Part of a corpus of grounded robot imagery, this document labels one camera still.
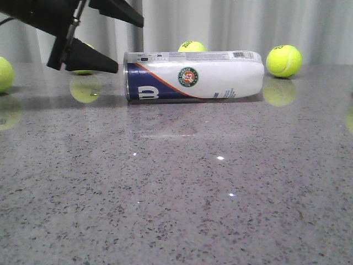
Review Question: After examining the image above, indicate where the white pleated curtain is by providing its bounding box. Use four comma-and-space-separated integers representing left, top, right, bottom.
0, 0, 353, 66

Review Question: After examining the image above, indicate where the yellow right back tennis ball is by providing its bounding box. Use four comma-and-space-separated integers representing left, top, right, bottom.
266, 45, 302, 78

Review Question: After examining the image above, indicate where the yellow middle back tennis ball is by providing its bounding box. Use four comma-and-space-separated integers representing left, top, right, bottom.
178, 41, 206, 52

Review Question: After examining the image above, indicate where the yellow Wilson 3 tennis ball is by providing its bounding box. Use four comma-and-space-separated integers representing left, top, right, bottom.
0, 57, 14, 93

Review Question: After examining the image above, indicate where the yellow Roland Garros tennis ball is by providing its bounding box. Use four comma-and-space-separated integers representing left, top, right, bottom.
73, 42, 94, 75

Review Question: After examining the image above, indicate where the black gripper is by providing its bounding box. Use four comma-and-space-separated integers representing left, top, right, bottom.
1, 0, 144, 73

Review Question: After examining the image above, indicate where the blue white tennis ball can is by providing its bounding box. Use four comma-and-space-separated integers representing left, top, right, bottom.
124, 51, 264, 100

